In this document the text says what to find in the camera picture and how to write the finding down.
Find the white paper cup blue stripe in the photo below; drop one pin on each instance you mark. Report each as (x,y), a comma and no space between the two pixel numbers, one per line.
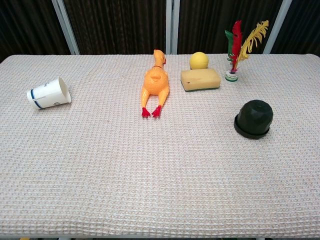
(47,95)

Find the orange rubber chicken toy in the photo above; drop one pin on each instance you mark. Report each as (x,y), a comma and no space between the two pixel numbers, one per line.
(155,82)

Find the beige woven tablecloth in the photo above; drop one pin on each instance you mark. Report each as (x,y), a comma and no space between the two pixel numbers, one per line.
(125,162)

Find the yellow sponge green underside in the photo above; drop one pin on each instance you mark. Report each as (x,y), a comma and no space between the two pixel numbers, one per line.
(200,80)

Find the yellow ball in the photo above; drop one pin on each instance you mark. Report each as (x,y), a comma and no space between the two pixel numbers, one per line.
(198,60)

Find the dark brown partition panel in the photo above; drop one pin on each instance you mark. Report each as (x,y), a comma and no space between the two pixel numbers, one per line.
(120,25)
(220,15)
(25,25)
(302,25)

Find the feather shuttlecock red yellow green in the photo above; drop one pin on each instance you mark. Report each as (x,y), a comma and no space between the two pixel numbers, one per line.
(236,47)

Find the white partition frame post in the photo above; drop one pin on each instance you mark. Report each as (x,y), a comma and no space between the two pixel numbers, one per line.
(172,25)
(67,30)
(276,30)

